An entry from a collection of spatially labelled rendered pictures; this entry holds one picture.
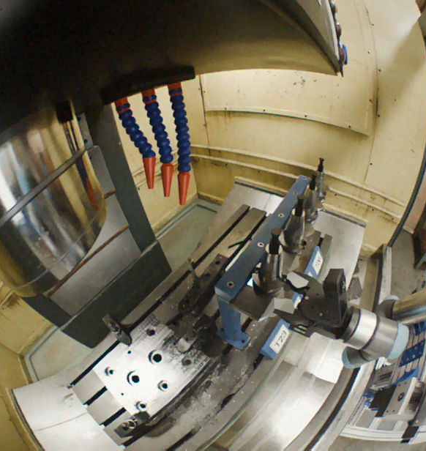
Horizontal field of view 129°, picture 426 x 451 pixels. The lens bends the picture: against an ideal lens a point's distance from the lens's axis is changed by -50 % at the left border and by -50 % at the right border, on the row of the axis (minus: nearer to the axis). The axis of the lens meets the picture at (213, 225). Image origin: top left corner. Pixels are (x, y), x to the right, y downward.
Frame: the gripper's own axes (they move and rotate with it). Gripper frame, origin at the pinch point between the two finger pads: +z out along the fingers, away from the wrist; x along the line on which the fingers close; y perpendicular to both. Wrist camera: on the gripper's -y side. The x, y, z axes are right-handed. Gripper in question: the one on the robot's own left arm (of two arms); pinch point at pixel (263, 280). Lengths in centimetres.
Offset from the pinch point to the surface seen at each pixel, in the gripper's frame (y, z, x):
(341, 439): 122, -110, -28
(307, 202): -6.5, -1.3, 20.1
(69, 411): 50, 36, -90
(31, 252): -26.1, 6.0, -23.4
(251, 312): -1.6, -1.8, -7.5
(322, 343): 46, -26, 13
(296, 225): -7.7, -1.8, 9.3
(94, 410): 31, 20, -61
